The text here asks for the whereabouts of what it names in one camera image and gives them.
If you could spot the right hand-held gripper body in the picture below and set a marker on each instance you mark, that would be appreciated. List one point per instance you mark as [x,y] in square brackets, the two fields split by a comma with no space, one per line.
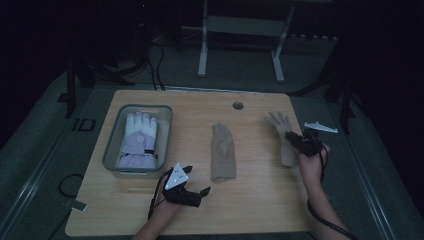
[310,145]

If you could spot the person's left hand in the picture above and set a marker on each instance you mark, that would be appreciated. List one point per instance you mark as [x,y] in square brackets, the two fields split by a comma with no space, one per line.
[165,208]

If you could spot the grey plastic bin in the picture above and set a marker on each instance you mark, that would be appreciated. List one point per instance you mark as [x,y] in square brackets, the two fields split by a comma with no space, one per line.
[111,140]

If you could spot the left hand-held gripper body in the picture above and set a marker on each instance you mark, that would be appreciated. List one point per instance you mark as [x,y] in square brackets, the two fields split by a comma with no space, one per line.
[178,186]

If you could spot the grey metal stand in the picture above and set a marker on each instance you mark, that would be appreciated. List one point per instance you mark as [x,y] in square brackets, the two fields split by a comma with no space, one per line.
[246,26]

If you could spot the black tripod stand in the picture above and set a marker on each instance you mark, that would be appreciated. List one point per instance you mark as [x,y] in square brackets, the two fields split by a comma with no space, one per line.
[345,103]

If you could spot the beige knit glove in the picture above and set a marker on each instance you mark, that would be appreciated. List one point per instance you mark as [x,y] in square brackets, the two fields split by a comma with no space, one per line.
[288,155]
[222,153]

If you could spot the purple white ski glove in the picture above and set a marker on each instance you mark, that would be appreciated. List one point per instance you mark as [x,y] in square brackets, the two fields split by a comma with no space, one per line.
[138,140]

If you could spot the person's right hand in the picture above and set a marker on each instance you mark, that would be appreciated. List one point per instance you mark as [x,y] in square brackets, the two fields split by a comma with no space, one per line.
[311,166]

